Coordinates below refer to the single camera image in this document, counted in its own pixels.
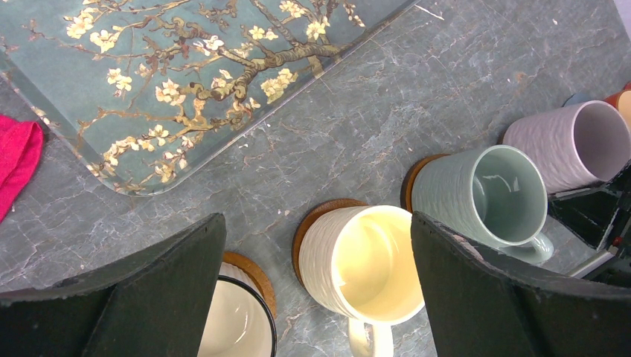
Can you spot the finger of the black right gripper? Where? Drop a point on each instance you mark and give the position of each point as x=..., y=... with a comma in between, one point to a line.
x=599, y=215

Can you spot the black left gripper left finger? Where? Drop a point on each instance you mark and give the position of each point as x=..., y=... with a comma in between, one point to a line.
x=151, y=303

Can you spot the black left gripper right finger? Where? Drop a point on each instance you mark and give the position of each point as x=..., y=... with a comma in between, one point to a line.
x=482, y=302

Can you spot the lilac mug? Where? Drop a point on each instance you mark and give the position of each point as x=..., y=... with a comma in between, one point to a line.
x=574, y=146

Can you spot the white black-rimmed mug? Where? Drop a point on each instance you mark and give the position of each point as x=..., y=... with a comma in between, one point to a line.
x=239, y=321

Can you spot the wooden coaster one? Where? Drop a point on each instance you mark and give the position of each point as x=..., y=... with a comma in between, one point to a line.
x=257, y=275

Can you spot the green mug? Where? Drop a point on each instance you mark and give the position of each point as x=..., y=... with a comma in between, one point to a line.
x=495, y=196

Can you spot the blue round coaster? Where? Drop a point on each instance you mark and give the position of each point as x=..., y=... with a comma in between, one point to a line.
x=578, y=98

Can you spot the small orange cup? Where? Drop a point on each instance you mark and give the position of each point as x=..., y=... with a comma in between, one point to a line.
x=622, y=102

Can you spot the cream mug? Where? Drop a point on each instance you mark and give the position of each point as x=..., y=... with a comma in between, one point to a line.
x=358, y=262

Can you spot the wooden coaster five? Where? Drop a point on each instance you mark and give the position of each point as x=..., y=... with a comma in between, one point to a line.
x=408, y=181

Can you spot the wooden coaster two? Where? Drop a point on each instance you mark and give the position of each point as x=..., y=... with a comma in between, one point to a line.
x=307, y=222

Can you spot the red cloth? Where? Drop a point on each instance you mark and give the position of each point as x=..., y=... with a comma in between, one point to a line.
x=21, y=149

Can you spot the floral serving tray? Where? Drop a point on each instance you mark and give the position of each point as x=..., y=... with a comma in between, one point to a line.
x=145, y=93

